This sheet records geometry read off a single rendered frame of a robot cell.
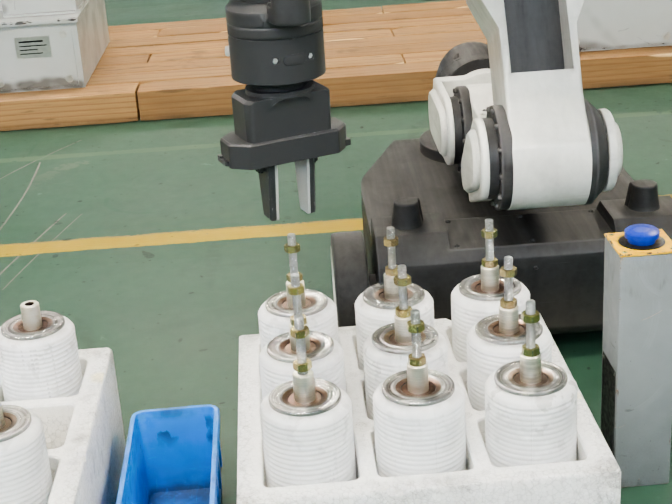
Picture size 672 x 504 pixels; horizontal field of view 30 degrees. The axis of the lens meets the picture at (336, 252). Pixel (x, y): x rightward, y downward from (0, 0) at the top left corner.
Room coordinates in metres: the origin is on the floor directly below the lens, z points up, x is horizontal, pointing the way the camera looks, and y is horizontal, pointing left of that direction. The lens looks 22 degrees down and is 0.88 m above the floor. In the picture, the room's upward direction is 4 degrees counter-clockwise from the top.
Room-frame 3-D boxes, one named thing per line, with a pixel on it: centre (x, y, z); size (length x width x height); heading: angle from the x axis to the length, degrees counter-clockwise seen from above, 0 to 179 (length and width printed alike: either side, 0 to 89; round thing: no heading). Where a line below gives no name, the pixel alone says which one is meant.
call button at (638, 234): (1.35, -0.36, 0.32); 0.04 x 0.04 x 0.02
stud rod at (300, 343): (1.15, 0.04, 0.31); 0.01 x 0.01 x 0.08
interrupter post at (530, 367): (1.16, -0.19, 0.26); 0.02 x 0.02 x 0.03
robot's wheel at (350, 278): (1.72, -0.02, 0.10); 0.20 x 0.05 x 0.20; 1
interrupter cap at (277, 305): (1.38, 0.05, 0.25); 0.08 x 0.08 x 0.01
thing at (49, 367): (1.37, 0.37, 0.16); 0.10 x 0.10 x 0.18
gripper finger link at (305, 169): (1.16, 0.02, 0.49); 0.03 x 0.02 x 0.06; 23
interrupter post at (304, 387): (1.15, 0.04, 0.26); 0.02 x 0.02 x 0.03
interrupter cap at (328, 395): (1.15, 0.04, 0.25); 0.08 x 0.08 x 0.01
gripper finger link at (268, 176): (1.14, 0.06, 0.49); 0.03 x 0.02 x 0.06; 23
